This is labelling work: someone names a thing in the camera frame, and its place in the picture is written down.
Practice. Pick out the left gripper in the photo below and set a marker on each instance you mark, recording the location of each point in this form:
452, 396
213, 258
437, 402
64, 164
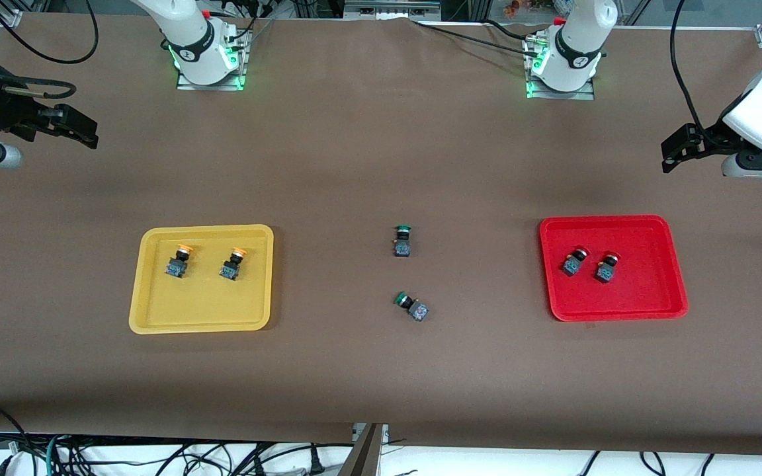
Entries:
712, 138

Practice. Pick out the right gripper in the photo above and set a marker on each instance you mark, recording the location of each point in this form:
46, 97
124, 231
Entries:
9, 114

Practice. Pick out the red mushroom push button switch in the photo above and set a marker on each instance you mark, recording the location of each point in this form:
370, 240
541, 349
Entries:
571, 266
604, 273

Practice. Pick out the yellow mushroom push button switch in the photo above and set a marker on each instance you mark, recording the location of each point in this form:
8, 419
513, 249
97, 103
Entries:
176, 266
227, 270

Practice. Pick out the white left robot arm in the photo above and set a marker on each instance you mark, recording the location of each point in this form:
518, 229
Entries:
576, 39

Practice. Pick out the red plastic tray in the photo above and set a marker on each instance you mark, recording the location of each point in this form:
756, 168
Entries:
645, 291

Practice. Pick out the orange background object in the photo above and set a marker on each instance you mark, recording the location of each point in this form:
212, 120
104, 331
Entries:
523, 6

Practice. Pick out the yellow plastic tray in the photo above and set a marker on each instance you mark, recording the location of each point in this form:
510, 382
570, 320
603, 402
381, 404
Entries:
222, 297

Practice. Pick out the grey equipment box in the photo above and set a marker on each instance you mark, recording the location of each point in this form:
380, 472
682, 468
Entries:
391, 8

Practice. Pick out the brown table cover sheet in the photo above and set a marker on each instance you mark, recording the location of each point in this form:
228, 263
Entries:
421, 370

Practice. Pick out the metal table leg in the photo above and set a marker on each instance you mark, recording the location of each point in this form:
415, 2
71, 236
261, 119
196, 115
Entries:
364, 456

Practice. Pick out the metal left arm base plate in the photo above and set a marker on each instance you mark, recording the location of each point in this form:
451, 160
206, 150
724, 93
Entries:
559, 96

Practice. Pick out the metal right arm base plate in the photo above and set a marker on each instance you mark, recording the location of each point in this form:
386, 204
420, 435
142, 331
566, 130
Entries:
212, 87

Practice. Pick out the green mushroom push button switch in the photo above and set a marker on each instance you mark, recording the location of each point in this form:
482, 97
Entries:
401, 248
418, 311

